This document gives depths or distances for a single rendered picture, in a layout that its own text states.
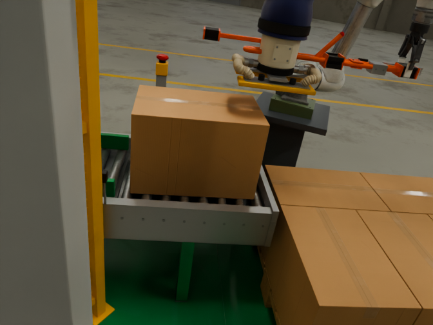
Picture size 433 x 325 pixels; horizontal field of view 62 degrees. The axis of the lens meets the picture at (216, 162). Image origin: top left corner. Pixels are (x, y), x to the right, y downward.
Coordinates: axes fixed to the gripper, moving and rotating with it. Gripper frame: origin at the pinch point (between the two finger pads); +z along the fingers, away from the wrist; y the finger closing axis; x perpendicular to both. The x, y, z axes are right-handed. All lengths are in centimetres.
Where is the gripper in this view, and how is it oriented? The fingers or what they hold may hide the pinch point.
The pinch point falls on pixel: (403, 69)
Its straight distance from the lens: 191.6
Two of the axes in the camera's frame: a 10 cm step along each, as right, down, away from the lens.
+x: 9.9, 1.1, 0.7
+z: -1.3, 8.7, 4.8
